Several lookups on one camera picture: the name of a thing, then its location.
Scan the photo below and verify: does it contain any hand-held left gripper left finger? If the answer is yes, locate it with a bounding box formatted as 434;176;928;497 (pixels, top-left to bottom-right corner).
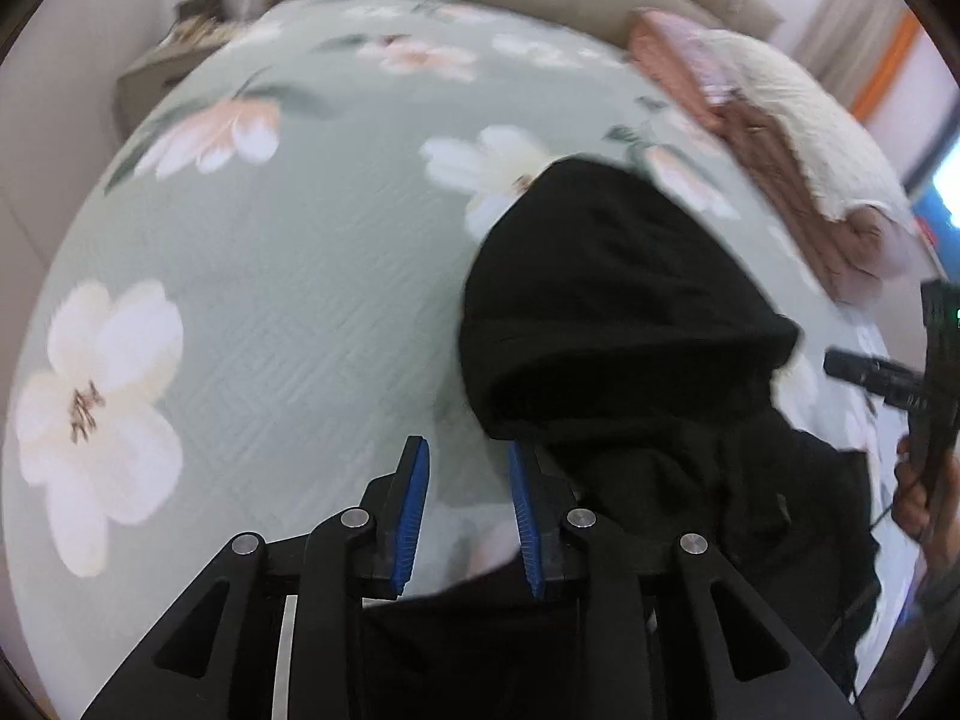
81;436;431;720

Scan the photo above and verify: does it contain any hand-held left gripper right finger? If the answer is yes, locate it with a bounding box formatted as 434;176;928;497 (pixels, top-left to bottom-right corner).
508;441;863;720

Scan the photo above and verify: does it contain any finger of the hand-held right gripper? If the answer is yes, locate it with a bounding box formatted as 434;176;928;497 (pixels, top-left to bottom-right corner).
823;349;931;410

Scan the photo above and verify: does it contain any black hooded sweatshirt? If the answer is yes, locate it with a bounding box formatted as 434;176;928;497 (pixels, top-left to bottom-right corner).
358;156;882;720

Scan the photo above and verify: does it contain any person's right hand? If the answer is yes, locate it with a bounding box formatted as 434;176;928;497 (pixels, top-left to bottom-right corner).
895;436;942;542

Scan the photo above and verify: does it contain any brown and white folded blanket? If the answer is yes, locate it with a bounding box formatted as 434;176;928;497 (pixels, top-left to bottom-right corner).
627;7;938;305

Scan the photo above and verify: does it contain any floral green bed sheet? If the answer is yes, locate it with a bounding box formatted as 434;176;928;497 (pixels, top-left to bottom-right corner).
4;0;942;698

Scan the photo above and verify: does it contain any white and orange curtain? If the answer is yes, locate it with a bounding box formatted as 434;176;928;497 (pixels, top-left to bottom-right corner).
787;0;960;188

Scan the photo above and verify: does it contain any grey bedside table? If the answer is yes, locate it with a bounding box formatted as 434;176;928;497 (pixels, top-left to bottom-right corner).
114;0;252;143

